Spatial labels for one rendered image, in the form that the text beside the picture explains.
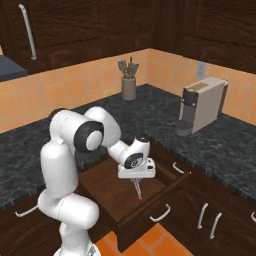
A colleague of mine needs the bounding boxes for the white wall outlet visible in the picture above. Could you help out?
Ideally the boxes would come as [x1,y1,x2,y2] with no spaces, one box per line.
[195,61,208,80]

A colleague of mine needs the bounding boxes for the white open drawer handle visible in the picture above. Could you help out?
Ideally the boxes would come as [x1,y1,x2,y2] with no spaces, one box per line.
[148,203,172,224]

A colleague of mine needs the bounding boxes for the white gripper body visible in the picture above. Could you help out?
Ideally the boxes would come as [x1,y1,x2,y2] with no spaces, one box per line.
[116,165,157,180]

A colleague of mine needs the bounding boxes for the grey utensil pot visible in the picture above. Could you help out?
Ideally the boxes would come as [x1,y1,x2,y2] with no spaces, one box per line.
[121,76,138,102]

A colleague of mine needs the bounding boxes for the dark wood upper cabinet run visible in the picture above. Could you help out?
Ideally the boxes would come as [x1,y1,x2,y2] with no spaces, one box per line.
[99,0,256,75]

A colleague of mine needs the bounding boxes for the dark wood lower cabinet door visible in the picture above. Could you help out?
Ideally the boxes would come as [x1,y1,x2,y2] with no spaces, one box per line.
[196,194,256,256]
[166,176,216,249]

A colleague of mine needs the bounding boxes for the grey wide spatula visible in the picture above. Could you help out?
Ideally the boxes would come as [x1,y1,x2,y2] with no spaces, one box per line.
[131,62,141,79]

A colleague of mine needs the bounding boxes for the dark wood open drawer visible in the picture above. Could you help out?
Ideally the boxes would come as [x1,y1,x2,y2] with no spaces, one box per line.
[77,137,193,254]

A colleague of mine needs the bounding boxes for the white lower cabinet handle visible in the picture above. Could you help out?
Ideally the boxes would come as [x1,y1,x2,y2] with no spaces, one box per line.
[209,211,223,241]
[196,202,210,231]

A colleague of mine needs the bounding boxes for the dark wood cabinet door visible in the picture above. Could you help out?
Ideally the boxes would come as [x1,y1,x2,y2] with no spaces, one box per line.
[196,194,256,256]
[166,176,216,249]
[0,0,103,76]

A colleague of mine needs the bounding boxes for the grey narrow kitchen utensil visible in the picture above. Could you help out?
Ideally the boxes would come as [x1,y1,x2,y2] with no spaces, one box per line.
[127,55,134,79]

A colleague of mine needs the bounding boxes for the long white upper cabinet handle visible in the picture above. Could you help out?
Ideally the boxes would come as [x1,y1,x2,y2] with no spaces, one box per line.
[17,3,38,62]

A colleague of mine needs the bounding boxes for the beige coffee machine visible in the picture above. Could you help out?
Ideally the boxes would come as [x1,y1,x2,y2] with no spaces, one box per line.
[175,76,230,138]

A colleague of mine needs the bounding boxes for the dark wood closed drawer front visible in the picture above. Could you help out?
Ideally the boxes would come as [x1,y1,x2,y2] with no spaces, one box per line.
[0,191,64,256]
[226,191,256,234]
[150,139,193,183]

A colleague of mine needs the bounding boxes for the dark wood upper cabinet door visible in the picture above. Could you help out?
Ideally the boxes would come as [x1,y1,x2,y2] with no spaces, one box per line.
[0,0,103,76]

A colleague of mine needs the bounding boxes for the grey slotted spatula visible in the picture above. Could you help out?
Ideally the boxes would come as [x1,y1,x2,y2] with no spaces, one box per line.
[117,59,128,80]

